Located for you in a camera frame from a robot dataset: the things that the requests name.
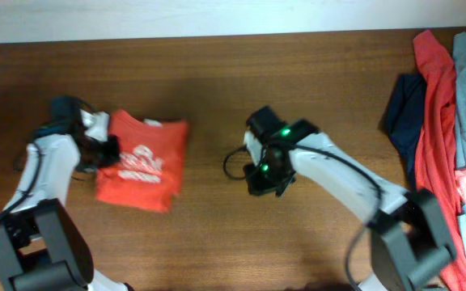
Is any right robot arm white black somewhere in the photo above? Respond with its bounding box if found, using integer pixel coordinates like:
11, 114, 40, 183
244, 120, 456, 290

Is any red shirt in pile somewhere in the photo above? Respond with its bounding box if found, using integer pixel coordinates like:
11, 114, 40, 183
413, 30, 466, 291

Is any orange soccer t-shirt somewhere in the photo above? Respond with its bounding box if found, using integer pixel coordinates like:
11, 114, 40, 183
96, 110, 189, 213

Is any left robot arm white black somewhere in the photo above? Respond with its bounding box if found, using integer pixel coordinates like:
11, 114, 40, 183
0, 131, 131, 291

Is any navy garment in pile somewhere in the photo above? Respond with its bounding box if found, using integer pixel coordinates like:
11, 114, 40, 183
383, 74, 426, 189

